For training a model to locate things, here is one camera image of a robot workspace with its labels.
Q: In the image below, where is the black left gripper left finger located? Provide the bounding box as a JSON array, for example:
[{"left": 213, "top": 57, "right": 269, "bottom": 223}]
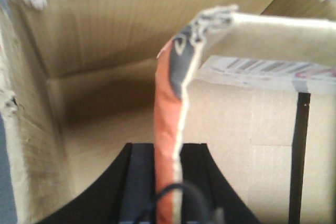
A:
[{"left": 41, "top": 143, "right": 155, "bottom": 223}]

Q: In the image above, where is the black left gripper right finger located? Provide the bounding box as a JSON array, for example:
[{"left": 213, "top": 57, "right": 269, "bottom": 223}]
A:
[{"left": 180, "top": 143, "right": 260, "bottom": 223}]

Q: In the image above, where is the cardboard box orange flap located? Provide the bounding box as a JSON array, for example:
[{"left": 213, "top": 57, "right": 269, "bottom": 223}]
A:
[{"left": 0, "top": 0, "right": 336, "bottom": 224}]

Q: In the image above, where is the small labelled cardboard box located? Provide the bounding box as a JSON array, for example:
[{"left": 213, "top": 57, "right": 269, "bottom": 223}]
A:
[{"left": 183, "top": 56, "right": 335, "bottom": 223}]

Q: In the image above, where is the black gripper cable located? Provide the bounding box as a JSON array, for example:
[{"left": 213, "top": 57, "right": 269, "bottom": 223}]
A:
[{"left": 133, "top": 182, "right": 226, "bottom": 224}]

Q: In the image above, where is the black strapping band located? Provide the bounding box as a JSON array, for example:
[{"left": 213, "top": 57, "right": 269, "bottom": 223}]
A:
[{"left": 288, "top": 93, "right": 311, "bottom": 223}]

